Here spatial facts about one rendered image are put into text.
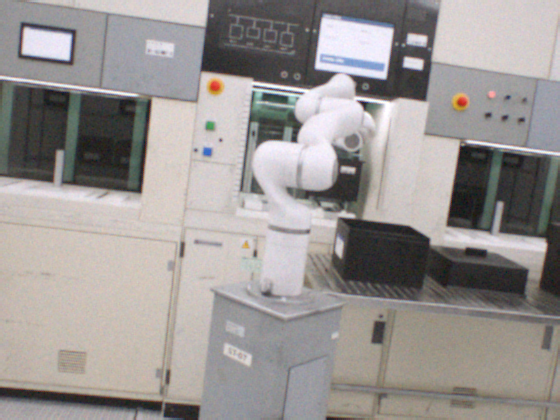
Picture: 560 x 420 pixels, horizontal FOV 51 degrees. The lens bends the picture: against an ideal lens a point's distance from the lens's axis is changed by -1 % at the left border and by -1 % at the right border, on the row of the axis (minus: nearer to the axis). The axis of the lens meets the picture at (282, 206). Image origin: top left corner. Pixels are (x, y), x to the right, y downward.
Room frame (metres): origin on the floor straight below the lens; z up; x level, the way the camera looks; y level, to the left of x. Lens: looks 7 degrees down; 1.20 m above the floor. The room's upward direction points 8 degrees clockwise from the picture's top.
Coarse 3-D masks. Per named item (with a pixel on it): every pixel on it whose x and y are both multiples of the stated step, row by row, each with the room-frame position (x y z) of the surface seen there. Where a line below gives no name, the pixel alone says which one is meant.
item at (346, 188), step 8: (336, 152) 2.62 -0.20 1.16; (344, 160) 2.53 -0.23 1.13; (352, 160) 2.54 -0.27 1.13; (360, 160) 2.60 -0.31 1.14; (344, 168) 2.53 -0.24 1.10; (352, 168) 2.54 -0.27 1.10; (360, 168) 2.54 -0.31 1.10; (344, 176) 2.54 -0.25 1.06; (352, 176) 2.54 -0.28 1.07; (360, 176) 2.54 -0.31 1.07; (336, 184) 2.53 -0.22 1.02; (344, 184) 2.54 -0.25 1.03; (352, 184) 2.54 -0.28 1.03; (312, 192) 2.53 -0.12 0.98; (320, 192) 2.53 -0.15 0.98; (328, 192) 2.53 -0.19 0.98; (336, 192) 2.54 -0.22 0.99; (344, 192) 2.54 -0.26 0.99; (352, 192) 2.54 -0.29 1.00; (336, 200) 2.71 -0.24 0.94; (344, 200) 2.74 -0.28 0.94; (352, 200) 2.54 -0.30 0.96; (344, 208) 2.54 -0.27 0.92
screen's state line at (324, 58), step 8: (320, 56) 2.31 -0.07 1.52; (328, 56) 2.32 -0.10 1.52; (336, 56) 2.32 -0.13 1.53; (336, 64) 2.32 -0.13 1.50; (344, 64) 2.32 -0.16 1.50; (352, 64) 2.33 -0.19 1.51; (360, 64) 2.33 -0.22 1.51; (368, 64) 2.33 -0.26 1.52; (376, 64) 2.34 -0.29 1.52; (384, 64) 2.34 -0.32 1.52
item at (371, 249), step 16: (352, 224) 2.17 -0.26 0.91; (368, 224) 2.17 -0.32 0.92; (384, 224) 2.18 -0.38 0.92; (400, 224) 2.18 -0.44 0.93; (336, 240) 2.10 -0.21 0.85; (352, 240) 1.89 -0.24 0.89; (368, 240) 1.90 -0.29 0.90; (384, 240) 1.90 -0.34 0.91; (400, 240) 1.90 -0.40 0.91; (416, 240) 1.91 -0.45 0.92; (336, 256) 2.06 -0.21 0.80; (352, 256) 1.89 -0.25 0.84; (368, 256) 1.90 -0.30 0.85; (384, 256) 1.90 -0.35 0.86; (400, 256) 1.91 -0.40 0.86; (416, 256) 1.91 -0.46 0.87; (352, 272) 1.89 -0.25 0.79; (368, 272) 1.90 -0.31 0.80; (384, 272) 1.90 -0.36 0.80; (400, 272) 1.91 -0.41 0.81; (416, 272) 1.91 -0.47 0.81
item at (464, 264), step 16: (432, 256) 2.16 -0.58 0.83; (448, 256) 2.03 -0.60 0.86; (464, 256) 2.07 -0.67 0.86; (480, 256) 2.12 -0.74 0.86; (496, 256) 2.18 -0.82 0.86; (432, 272) 2.13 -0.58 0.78; (448, 272) 1.98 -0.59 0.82; (464, 272) 1.97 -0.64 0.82; (480, 272) 1.98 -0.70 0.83; (496, 272) 1.98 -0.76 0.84; (512, 272) 1.99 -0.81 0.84; (448, 288) 1.97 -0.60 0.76; (464, 288) 1.97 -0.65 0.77; (480, 288) 1.98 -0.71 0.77; (496, 288) 1.98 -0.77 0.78; (512, 288) 1.99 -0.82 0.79
